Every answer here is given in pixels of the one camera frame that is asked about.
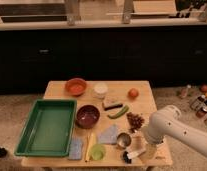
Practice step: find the light green cup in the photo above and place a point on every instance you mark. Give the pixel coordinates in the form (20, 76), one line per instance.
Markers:
(97, 152)

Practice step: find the metal measuring cup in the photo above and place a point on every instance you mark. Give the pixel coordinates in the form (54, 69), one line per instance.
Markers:
(123, 140)

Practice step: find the white cup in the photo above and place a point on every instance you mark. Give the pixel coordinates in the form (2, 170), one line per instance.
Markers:
(100, 90)

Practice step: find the purple bowl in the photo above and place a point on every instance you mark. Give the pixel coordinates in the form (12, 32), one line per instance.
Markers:
(87, 116)

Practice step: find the grey cloth piece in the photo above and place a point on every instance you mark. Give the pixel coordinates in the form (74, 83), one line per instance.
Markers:
(109, 135)

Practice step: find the green plastic tray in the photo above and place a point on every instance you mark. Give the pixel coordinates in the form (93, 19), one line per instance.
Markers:
(48, 129)

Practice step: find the wooden table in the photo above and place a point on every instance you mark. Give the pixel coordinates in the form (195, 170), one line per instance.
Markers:
(143, 104)

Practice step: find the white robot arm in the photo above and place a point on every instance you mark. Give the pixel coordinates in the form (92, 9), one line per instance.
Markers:
(166, 122)

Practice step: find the black cabinet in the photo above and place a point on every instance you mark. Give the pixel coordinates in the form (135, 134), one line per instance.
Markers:
(164, 56)

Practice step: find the orange bowl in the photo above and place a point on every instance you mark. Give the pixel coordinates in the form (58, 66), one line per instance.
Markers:
(76, 86)

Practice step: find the brown grape cluster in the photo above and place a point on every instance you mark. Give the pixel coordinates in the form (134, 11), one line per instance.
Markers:
(135, 121)

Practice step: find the brown and black block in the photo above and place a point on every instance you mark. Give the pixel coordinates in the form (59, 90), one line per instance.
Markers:
(109, 104)

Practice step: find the blue sponge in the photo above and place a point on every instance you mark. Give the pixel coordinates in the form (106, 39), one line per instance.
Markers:
(75, 152)

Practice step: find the yellow banana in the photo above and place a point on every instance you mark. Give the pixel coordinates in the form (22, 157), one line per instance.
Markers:
(91, 142)

